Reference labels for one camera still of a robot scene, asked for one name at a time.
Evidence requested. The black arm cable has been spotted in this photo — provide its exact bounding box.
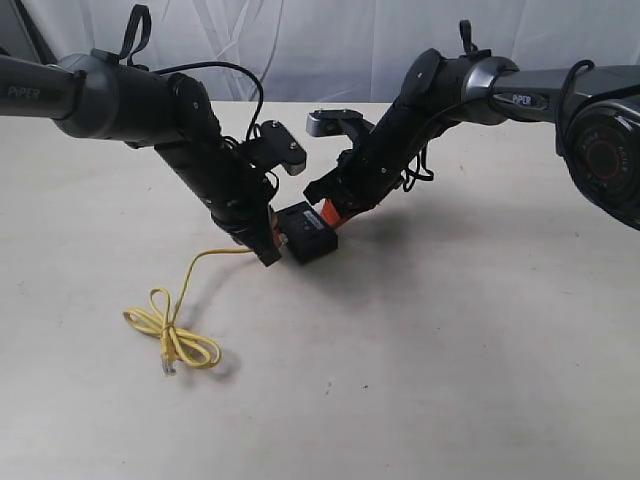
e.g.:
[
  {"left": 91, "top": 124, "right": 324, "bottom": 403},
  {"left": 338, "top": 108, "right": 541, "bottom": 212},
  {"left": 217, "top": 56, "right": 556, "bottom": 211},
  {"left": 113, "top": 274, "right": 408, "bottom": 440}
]
[
  {"left": 119, "top": 4, "right": 281, "bottom": 201},
  {"left": 399, "top": 19, "right": 596, "bottom": 194}
]

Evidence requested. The yellow ethernet cable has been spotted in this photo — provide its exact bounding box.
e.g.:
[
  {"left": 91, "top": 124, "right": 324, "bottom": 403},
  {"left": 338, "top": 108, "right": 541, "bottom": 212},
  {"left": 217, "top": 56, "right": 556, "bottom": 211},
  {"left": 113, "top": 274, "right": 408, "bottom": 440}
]
[{"left": 122, "top": 247, "right": 259, "bottom": 377}]

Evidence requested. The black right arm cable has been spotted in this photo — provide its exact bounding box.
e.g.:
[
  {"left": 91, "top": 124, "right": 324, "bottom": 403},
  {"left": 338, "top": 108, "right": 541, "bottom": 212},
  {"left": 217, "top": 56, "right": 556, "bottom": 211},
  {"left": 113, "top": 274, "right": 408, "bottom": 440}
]
[{"left": 399, "top": 19, "right": 596, "bottom": 194}]

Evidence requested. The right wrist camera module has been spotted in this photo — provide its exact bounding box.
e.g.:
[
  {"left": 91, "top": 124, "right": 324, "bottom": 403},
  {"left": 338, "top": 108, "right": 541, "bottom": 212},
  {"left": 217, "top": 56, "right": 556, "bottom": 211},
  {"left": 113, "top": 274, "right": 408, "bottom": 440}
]
[{"left": 306, "top": 108, "right": 374, "bottom": 145}]

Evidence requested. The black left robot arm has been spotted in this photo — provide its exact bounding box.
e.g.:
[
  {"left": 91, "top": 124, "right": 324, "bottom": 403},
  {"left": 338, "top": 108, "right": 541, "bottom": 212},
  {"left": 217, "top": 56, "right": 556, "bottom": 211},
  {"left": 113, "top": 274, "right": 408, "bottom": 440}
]
[{"left": 1, "top": 54, "right": 281, "bottom": 266}]

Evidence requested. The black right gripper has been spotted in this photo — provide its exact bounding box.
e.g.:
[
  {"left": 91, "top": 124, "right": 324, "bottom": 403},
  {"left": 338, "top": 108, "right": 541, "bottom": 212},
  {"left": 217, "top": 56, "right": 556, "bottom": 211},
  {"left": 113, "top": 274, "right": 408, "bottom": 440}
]
[{"left": 303, "top": 139, "right": 415, "bottom": 229}]

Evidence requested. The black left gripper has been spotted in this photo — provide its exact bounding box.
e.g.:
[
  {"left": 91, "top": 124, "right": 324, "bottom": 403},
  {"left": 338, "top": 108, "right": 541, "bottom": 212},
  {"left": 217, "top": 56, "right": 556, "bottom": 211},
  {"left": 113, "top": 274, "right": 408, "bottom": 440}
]
[{"left": 204, "top": 149, "right": 281, "bottom": 266}]

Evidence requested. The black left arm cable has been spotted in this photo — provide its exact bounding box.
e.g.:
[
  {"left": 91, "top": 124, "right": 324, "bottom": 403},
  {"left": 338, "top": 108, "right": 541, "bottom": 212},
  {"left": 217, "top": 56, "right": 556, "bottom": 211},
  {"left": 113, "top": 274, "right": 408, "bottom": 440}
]
[{"left": 119, "top": 4, "right": 281, "bottom": 201}]

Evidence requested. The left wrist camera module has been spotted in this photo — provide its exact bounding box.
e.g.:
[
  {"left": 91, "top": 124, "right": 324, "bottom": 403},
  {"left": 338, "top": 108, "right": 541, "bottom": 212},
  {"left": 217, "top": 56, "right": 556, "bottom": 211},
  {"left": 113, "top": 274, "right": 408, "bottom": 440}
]
[{"left": 250, "top": 120, "right": 307, "bottom": 176}]

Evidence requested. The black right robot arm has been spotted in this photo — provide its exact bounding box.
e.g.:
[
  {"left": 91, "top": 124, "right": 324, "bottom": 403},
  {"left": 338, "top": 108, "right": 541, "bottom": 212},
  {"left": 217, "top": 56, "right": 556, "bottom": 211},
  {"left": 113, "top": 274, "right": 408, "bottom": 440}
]
[{"left": 304, "top": 49, "right": 639, "bottom": 229}]

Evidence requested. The small black box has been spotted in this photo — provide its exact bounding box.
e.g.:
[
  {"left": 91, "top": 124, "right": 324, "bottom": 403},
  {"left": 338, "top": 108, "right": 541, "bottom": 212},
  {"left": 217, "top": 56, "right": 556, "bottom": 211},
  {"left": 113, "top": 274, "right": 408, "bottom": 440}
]
[{"left": 276, "top": 201, "right": 338, "bottom": 265}]

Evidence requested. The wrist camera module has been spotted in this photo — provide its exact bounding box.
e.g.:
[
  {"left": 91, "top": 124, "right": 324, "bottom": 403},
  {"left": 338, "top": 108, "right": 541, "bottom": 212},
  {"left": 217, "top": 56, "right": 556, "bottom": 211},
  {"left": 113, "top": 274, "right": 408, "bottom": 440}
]
[
  {"left": 250, "top": 120, "right": 307, "bottom": 176},
  {"left": 306, "top": 108, "right": 374, "bottom": 145}
]

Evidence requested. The white backdrop cloth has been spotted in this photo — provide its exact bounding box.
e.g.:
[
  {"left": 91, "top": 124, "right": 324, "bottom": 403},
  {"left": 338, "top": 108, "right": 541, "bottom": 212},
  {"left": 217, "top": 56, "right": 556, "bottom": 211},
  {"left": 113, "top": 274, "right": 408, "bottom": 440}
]
[{"left": 0, "top": 0, "right": 640, "bottom": 104}]

